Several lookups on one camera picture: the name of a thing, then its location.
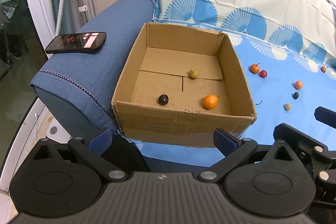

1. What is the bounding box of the round orange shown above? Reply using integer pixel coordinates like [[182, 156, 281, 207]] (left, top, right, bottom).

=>
[[294, 81, 303, 90]]

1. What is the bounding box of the orange with stem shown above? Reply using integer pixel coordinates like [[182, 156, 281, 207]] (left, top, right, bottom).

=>
[[249, 63, 260, 74]]

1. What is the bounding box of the dark plum on cloth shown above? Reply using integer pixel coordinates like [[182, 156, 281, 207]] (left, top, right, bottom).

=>
[[293, 92, 299, 100]]

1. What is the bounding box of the yellow-green fruit on cloth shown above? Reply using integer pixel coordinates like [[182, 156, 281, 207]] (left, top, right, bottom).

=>
[[284, 103, 291, 111]]

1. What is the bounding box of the large orange in box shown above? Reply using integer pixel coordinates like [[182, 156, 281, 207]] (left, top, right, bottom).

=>
[[203, 94, 218, 110]]

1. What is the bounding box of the small red fruit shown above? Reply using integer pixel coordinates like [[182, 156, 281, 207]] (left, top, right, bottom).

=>
[[259, 70, 268, 78]]

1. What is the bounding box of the open cardboard box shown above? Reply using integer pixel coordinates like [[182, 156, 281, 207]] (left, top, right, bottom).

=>
[[112, 23, 257, 147]]

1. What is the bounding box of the yellow-green fruit in box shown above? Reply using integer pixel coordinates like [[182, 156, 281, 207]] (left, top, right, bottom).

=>
[[189, 69, 200, 80]]

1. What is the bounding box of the dark plum in box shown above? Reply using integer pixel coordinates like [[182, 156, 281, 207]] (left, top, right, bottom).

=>
[[158, 94, 169, 106]]

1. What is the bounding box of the black smartphone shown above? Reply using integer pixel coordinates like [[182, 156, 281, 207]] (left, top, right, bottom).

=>
[[46, 32, 106, 54]]

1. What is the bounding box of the blue white patterned cloth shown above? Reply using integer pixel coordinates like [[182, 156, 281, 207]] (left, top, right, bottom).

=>
[[115, 0, 336, 169]]

